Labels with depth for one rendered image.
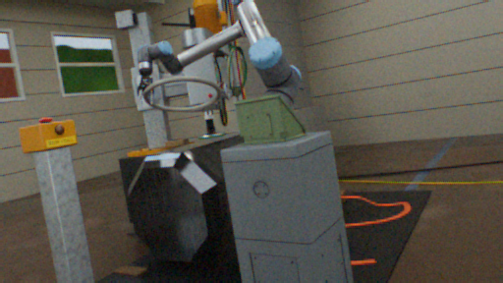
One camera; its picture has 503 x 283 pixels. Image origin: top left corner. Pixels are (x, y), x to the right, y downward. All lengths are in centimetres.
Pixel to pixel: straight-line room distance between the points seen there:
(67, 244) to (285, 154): 90
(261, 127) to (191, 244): 116
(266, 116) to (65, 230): 98
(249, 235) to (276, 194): 26
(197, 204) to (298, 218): 100
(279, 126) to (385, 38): 594
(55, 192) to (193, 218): 147
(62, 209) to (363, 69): 684
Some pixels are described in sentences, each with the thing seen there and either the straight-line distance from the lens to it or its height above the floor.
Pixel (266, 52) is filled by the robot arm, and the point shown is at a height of 126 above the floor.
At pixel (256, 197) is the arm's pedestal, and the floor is 63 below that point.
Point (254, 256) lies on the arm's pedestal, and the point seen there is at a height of 34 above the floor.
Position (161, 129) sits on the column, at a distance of 382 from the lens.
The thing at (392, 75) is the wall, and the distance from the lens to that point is 759.
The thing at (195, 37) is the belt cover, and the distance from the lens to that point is 310.
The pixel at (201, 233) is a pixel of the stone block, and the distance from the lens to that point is 265.
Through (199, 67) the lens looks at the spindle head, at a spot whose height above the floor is 138.
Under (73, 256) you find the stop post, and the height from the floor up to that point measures 66.
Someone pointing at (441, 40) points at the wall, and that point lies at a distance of 746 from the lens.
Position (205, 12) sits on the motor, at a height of 194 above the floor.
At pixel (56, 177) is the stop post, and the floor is 91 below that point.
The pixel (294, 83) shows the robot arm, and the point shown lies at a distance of 198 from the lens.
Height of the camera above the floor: 103
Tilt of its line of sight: 3 degrees down
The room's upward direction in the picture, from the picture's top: 9 degrees counter-clockwise
